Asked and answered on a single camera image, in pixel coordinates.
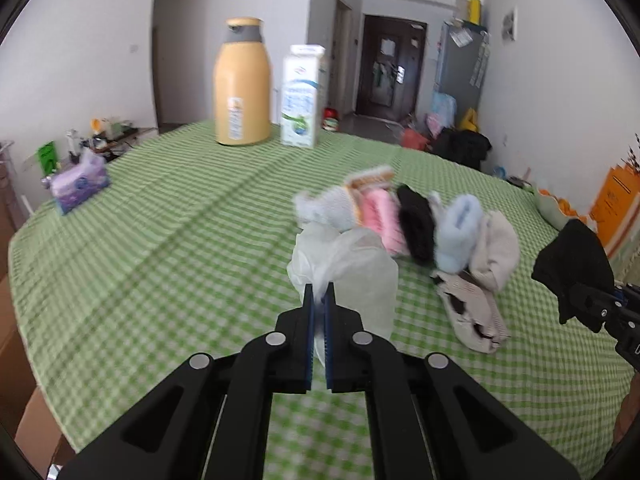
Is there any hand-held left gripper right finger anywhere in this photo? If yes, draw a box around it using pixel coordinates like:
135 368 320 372
323 282 583 480

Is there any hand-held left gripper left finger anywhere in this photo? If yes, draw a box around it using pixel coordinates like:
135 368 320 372
47 282 323 480

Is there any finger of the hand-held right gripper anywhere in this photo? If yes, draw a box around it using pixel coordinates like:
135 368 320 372
615 283 640 309
571 282 623 333

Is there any black sock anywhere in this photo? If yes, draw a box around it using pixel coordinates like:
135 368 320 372
531 219 615 325
397 185 437 266

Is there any brown cardboard box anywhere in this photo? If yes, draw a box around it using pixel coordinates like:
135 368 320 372
0 280 76 480

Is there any person's right forearm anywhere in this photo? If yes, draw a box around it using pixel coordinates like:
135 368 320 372
605 370 640 466

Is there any orange cardboard box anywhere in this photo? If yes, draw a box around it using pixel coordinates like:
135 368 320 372
589 165 640 261

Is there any pale green fruit bowl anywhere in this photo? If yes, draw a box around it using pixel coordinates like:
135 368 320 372
535 185 576 228

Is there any beige patterned sock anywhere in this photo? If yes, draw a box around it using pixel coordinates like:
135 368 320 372
432 272 511 353

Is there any pale blue white sock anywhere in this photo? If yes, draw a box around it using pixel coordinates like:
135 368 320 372
294 187 362 233

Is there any pink fluffy sock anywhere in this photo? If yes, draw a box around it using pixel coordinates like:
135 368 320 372
357 187 408 256

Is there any light blue fluffy sock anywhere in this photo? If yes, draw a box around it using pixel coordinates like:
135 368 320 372
435 195 483 273

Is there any green checked tablecloth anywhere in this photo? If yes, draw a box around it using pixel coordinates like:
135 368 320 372
7 119 640 480

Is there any cream striped sock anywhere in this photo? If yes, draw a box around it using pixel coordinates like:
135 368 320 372
347 166 396 192

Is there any black bag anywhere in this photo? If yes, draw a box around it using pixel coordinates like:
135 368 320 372
432 127 493 171

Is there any white milk carton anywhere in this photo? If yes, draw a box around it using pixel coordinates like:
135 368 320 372
280 44 328 150

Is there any blue bag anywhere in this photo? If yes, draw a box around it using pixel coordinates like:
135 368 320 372
431 92 457 123

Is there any yellow thermos jug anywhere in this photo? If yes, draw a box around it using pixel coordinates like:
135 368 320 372
212 17 273 147

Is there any grey fridge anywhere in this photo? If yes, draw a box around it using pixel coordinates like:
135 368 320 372
432 20 488 126

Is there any dark entrance door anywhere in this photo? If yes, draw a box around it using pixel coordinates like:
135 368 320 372
356 15 427 122

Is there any folding side table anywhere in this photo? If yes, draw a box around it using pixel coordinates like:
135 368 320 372
65 127 156 163

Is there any purple tissue box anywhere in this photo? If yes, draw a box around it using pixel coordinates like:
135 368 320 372
50 152 112 216

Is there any interior room door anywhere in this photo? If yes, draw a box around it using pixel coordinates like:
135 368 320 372
334 0 353 116

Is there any green box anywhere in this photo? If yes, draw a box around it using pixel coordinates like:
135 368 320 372
37 141 61 173

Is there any yellow box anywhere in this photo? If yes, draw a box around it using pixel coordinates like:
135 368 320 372
457 0 483 26

